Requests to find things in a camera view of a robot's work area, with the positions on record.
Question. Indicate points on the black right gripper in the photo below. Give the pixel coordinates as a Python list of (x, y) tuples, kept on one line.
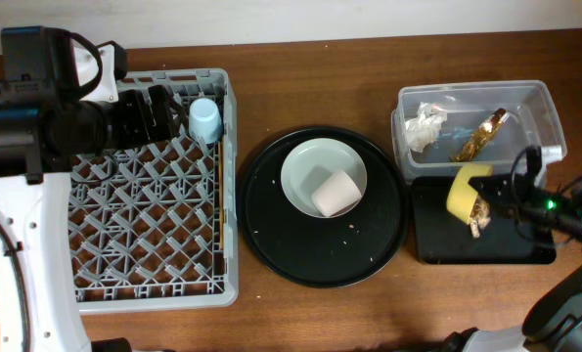
[(504, 197)]

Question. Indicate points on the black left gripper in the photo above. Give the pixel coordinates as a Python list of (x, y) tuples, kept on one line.
[(137, 117)]

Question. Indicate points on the yellow bowl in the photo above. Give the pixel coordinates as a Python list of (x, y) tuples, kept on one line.
[(462, 195)]

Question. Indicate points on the food scraps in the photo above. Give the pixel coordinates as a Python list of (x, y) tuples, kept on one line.
[(479, 217)]

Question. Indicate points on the gold foil snack wrapper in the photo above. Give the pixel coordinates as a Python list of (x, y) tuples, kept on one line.
[(482, 136)]

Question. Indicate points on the blue plastic cup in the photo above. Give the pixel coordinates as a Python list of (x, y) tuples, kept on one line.
[(205, 121)]

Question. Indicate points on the white paper napkin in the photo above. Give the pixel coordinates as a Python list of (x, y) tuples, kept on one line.
[(424, 129)]

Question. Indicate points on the pink plastic cup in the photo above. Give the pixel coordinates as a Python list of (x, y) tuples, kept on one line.
[(335, 194)]

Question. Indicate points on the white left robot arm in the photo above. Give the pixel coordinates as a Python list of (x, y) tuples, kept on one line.
[(44, 124)]

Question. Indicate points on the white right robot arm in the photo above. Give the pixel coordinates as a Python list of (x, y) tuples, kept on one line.
[(554, 323)]

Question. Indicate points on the clear plastic waste bin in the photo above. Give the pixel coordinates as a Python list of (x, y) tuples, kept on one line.
[(533, 120)]

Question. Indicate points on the grey plastic dishwasher rack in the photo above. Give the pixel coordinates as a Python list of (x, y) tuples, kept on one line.
[(142, 223)]

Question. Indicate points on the black rectangular tray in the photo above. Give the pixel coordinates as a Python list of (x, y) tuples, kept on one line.
[(443, 239)]

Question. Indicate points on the round black serving tray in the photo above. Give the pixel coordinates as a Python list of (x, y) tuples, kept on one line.
[(330, 252)]

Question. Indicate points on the light grey plate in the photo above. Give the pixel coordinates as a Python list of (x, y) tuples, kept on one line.
[(311, 163)]

